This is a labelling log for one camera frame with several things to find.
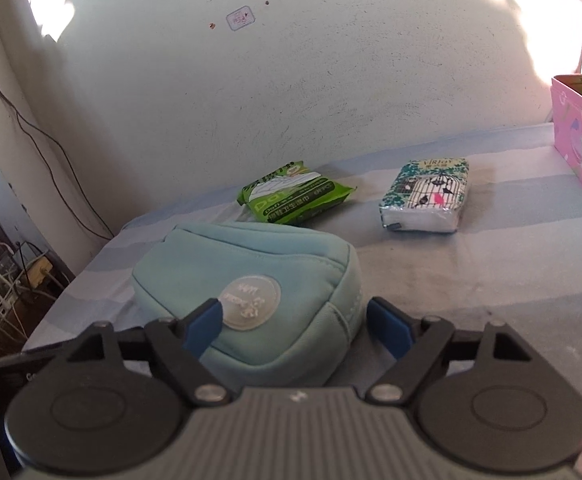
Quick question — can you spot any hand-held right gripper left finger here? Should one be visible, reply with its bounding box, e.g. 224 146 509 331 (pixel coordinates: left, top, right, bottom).
63 298 232 406

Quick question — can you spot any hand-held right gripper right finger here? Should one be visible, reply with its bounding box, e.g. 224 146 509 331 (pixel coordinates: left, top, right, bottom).
366 296 536 406

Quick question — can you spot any light blue fabric pouch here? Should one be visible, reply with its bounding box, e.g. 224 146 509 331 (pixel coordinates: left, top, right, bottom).
132 222 367 389

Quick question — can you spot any pink storage box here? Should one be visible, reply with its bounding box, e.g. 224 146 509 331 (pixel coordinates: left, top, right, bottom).
551 74 582 234

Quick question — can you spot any yellowish power strip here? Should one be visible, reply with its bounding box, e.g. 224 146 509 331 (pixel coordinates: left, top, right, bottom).
25 255 56 287

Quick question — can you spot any patterned tissue pack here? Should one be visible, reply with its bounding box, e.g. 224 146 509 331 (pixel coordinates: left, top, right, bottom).
378 157 472 235

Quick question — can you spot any green wet wipes pack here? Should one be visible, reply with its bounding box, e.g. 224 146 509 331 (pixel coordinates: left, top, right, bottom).
236 160 360 226

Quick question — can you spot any brown wall cable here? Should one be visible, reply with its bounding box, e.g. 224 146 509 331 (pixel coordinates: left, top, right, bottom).
0 42 114 241

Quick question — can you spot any white wall sticker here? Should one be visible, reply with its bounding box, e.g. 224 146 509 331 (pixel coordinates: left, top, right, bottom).
226 7 256 31

